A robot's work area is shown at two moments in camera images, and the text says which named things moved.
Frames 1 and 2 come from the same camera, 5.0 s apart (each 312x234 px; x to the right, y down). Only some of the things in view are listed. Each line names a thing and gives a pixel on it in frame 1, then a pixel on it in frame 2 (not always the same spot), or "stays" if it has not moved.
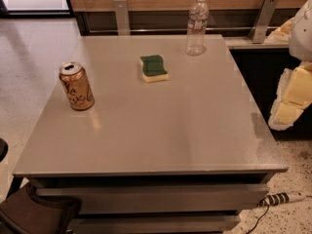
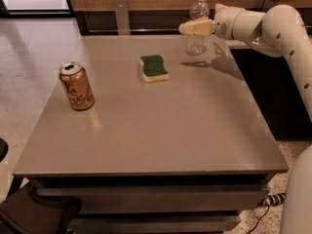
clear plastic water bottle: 197,25 stays
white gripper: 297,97 -> 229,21
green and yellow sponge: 152,66 stays
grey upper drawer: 160,199 stays
